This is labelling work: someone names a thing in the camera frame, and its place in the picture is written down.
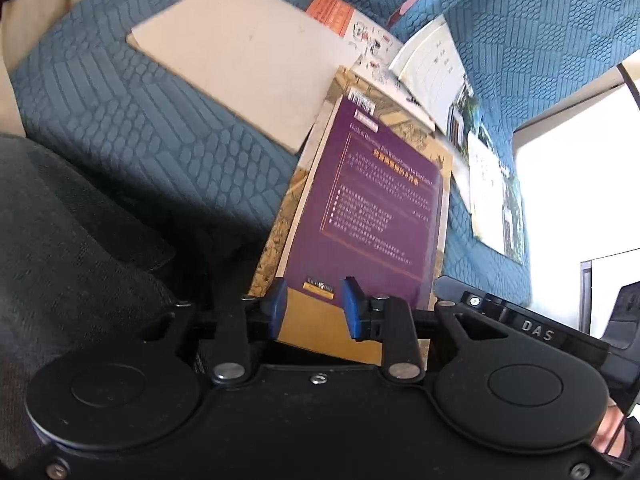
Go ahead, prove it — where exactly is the white illustrated orange booklet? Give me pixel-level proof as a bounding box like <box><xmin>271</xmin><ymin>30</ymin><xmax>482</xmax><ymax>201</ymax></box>
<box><xmin>304</xmin><ymin>0</ymin><xmax>407</xmax><ymax>83</ymax></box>

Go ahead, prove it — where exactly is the grey window frame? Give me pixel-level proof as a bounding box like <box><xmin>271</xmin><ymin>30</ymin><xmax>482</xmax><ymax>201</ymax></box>
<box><xmin>579</xmin><ymin>257</ymin><xmax>596</xmax><ymax>336</ymax></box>

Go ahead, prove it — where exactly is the photo cover notebook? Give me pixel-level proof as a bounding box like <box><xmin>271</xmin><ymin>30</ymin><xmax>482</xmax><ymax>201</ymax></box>
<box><xmin>465</xmin><ymin>127</ymin><xmax>527</xmax><ymax>267</ymax></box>
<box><xmin>389</xmin><ymin>14</ymin><xmax>483</xmax><ymax>148</ymax></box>

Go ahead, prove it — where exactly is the blue quilted seat cushion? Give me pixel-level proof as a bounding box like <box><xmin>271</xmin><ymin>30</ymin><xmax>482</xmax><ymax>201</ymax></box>
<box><xmin>10</xmin><ymin>0</ymin><xmax>391</xmax><ymax>261</ymax></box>
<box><xmin>387</xmin><ymin>0</ymin><xmax>640</xmax><ymax>306</ymax></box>

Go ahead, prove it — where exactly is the yellow painting cover book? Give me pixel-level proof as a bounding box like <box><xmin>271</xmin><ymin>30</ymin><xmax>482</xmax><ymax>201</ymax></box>
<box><xmin>247</xmin><ymin>64</ymin><xmax>455</xmax><ymax>306</ymax></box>

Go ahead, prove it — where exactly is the purple book with yellow band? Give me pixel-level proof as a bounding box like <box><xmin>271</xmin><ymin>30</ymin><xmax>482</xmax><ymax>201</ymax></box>
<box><xmin>274</xmin><ymin>91</ymin><xmax>447</xmax><ymax>367</ymax></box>

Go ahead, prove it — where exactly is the plain grey booklet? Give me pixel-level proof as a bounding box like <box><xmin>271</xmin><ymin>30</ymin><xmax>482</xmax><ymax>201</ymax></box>
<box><xmin>126</xmin><ymin>0</ymin><xmax>362</xmax><ymax>155</ymax></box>

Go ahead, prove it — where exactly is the person's right hand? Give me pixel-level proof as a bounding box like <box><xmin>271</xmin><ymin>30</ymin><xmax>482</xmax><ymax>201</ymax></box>
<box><xmin>592</xmin><ymin>407</ymin><xmax>626</xmax><ymax>456</ymax></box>

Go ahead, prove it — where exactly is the curved grey metal rail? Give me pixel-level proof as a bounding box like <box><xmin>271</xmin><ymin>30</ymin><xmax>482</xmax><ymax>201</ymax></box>
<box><xmin>616</xmin><ymin>61</ymin><xmax>640</xmax><ymax>111</ymax></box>

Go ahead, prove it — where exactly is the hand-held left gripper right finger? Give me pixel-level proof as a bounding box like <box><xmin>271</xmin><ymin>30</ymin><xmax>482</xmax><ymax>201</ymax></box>
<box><xmin>342</xmin><ymin>276</ymin><xmax>506</xmax><ymax>381</ymax></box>

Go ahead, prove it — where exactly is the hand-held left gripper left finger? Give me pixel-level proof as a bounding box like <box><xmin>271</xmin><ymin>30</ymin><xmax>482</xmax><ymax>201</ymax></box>
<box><xmin>140</xmin><ymin>277</ymin><xmax>290</xmax><ymax>387</ymax></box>

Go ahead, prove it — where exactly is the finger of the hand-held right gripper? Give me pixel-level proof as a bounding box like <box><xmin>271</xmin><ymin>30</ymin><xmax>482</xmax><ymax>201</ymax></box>
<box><xmin>434</xmin><ymin>275</ymin><xmax>503</xmax><ymax>326</ymax></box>

